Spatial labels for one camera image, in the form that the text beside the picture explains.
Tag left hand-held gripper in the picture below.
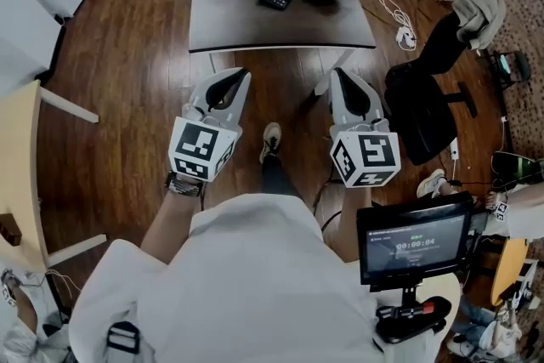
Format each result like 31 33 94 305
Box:
168 67 252 183

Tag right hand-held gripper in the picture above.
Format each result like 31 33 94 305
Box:
330 67 402 189

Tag person's left forearm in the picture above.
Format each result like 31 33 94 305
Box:
139 182 203 263

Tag person's right forearm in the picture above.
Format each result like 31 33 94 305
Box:
335 182 376 264

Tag black office chair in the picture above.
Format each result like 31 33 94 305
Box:
383 11 479 167

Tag person's beige shoe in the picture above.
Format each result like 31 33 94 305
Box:
258 122 283 165

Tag white power strip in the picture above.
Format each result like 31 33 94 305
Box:
395 26 418 48

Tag person's black trousers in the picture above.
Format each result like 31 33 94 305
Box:
259 152 303 200

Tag black monitor screen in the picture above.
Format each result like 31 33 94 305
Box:
355 190 476 293

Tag black metal rack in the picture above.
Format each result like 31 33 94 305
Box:
482 49 533 91

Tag grey jacket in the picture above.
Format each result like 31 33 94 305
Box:
449 0 507 51

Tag green and black bag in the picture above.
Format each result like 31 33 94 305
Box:
491 151 544 189

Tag person's white shirt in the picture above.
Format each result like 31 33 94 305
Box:
67 193 463 363

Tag beige wooden table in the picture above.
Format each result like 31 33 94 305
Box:
0 79 108 269

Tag yellow round table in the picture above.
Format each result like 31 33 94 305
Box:
490 237 531 308

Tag metal wrist bracelet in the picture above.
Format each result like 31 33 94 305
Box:
164 169 203 197

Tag white cable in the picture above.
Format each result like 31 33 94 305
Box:
368 0 420 52

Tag black monitor mount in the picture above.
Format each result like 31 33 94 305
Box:
375 286 454 344

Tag black strap buckle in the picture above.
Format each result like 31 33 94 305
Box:
105 320 142 357

